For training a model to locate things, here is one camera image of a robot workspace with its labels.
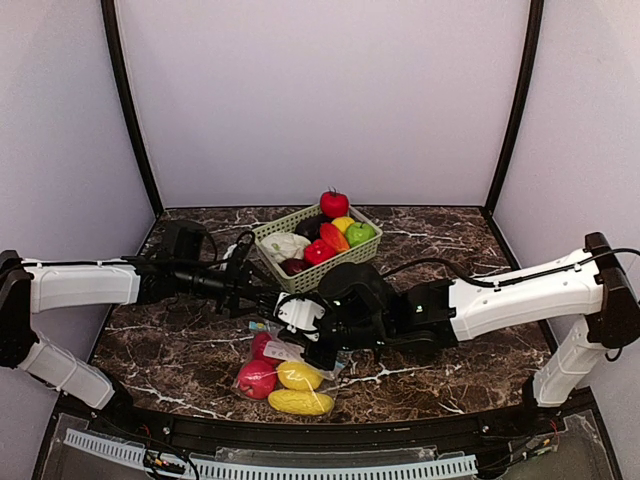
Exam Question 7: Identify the red apple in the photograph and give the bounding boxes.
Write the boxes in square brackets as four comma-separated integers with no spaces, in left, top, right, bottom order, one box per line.
[235,360,278,400]

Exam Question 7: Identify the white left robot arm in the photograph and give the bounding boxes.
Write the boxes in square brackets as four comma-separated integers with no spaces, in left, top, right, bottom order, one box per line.
[1,221,276,411]

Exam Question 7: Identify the large clear zip bag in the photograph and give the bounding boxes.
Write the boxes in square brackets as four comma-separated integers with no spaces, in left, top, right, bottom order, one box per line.
[232,321,351,416]

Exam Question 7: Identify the white cabbage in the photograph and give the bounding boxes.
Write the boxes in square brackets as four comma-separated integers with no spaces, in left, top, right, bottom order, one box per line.
[261,232,311,264]

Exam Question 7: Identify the white slotted cable duct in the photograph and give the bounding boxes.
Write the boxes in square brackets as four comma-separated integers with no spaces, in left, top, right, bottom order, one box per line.
[63,428,479,480]

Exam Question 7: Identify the dark purple fruit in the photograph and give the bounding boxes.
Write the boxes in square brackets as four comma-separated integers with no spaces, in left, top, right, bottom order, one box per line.
[279,258,312,277]

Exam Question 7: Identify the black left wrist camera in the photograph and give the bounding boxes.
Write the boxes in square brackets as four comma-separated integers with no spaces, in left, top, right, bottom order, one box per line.
[222,230,256,267]

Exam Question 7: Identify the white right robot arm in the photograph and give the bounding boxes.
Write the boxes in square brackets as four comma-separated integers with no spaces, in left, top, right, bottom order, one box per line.
[273,232,639,409]

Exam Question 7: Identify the small yellow fruit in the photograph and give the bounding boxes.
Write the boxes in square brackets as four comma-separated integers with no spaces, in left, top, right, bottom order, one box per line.
[332,216,355,234]

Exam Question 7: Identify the dark eggplant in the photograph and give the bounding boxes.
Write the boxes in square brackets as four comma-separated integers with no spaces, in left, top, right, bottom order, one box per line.
[294,214,331,242]

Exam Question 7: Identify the red bell pepper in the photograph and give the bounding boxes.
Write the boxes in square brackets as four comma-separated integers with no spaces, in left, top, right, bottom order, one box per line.
[303,239,336,266]

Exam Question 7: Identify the green apple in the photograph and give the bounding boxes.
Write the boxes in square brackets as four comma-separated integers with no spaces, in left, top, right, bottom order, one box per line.
[345,222,376,248]

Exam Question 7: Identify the pink-red wrinkled fruit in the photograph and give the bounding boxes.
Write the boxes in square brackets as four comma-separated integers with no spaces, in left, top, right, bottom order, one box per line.
[251,332,281,367]

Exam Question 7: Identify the yellow lemon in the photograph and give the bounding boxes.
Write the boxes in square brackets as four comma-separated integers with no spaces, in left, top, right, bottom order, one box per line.
[276,361,324,391]

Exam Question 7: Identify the orange pepper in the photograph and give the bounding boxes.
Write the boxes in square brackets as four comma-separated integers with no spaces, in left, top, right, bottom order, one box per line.
[319,223,350,253]

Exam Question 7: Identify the yellow wrinkled banana-like fruit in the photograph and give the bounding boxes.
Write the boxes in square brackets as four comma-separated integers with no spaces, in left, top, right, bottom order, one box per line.
[267,389,334,416]

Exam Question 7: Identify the green perforated plastic basket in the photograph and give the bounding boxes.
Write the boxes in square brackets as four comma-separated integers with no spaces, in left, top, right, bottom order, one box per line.
[253,204,383,293]

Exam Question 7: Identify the black table front rail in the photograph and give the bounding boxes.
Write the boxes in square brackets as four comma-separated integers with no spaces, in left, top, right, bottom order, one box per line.
[89,394,601,456]

